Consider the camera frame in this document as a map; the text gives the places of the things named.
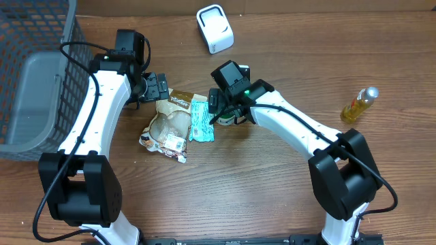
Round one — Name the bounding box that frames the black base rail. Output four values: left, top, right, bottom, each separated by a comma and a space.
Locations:
80, 233, 385, 245

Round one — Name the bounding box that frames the mint green snack packet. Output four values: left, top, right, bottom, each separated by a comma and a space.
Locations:
189, 100, 215, 142

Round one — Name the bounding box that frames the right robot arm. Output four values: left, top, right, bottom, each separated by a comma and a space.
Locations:
208, 61, 384, 244

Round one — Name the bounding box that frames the yellow liquid bottle grey cap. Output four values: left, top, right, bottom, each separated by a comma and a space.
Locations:
341, 86, 379, 123

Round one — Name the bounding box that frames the dark grey mesh basket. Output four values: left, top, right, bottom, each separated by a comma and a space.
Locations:
1, 0, 93, 161

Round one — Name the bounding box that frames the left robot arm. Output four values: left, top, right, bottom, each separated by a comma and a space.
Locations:
32, 29, 169, 244

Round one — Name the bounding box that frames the white barcode scanner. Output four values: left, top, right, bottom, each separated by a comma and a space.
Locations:
196, 4, 234, 54

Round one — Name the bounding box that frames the brown printed snack pouch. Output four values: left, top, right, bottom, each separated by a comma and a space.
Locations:
139, 88, 207, 163

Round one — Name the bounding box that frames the green white Knorr container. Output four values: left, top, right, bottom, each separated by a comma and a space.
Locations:
217, 114, 235, 126

